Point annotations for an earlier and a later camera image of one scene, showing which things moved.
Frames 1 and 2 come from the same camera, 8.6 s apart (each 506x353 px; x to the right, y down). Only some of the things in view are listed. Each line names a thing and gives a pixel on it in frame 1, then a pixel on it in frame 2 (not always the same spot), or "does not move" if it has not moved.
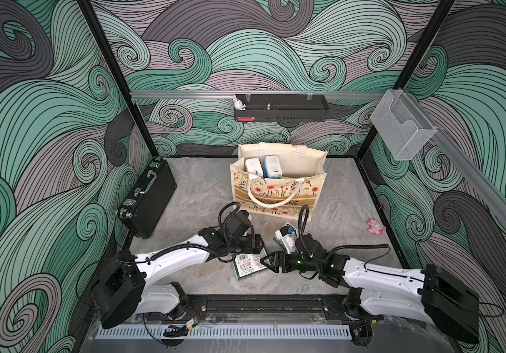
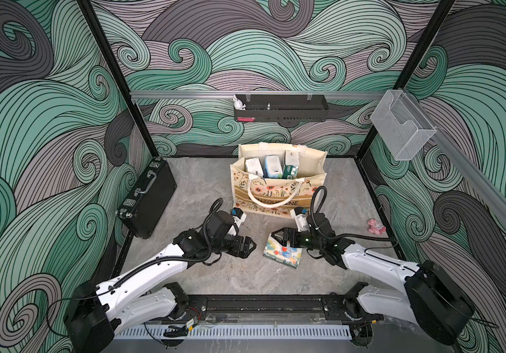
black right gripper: (276, 255) → (285, 237)
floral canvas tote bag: (304, 170) does not move
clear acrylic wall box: (401, 126) does not move
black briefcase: (148, 200) does not move
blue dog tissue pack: (272, 167) does not move
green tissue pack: (246, 264) → (292, 165)
